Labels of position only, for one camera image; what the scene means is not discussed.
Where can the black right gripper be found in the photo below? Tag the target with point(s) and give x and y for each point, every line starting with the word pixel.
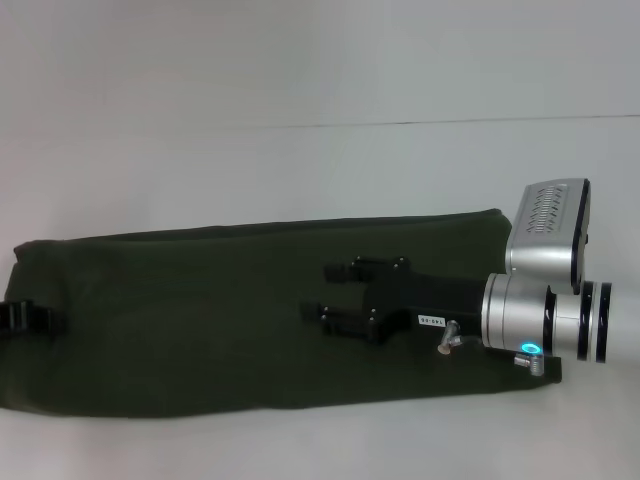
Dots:
pixel 425 297

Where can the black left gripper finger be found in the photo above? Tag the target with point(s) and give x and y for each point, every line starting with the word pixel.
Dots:
pixel 30 316

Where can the dark green FREE T-shirt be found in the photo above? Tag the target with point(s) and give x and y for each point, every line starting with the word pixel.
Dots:
pixel 200 340

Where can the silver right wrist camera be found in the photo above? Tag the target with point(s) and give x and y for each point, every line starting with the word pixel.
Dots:
pixel 545 235

